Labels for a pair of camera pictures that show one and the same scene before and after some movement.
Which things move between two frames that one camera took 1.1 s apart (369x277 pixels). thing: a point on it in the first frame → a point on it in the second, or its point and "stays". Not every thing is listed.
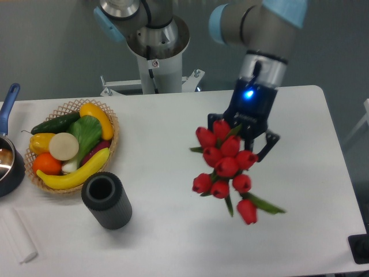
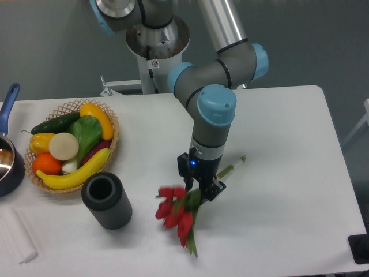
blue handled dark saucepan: (12, 167) stays
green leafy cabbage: (87, 130) stays
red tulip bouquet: (222, 148) → (178, 208)
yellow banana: (78, 176) stays
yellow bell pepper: (39, 143) stays
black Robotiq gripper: (251, 107) → (205, 171)
